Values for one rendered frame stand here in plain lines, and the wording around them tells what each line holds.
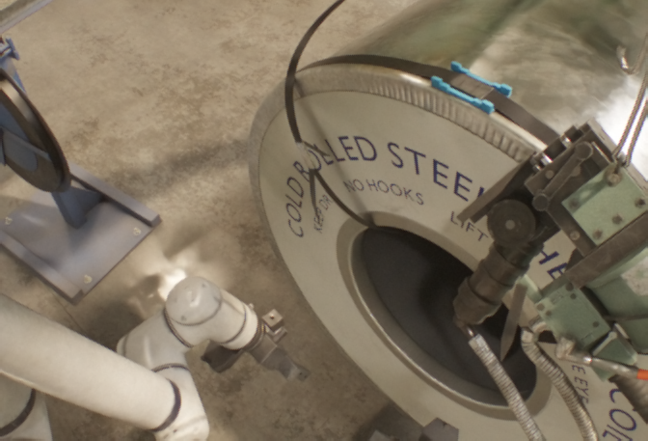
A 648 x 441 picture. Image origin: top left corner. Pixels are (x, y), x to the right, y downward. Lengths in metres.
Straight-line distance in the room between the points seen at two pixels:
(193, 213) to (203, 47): 1.19
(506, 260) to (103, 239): 2.05
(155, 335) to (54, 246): 1.66
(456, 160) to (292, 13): 2.79
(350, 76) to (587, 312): 0.55
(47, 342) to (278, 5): 3.19
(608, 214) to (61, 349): 0.65
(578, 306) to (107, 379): 0.60
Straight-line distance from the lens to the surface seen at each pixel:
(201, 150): 2.90
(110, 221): 2.71
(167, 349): 1.10
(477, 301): 0.86
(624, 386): 0.83
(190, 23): 3.77
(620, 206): 0.72
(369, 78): 1.04
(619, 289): 0.73
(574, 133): 0.75
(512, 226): 0.77
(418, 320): 1.65
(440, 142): 1.01
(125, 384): 0.91
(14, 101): 2.06
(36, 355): 0.80
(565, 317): 0.78
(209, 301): 1.05
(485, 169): 0.98
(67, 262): 2.65
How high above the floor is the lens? 1.96
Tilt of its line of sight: 48 degrees down
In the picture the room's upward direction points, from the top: 5 degrees counter-clockwise
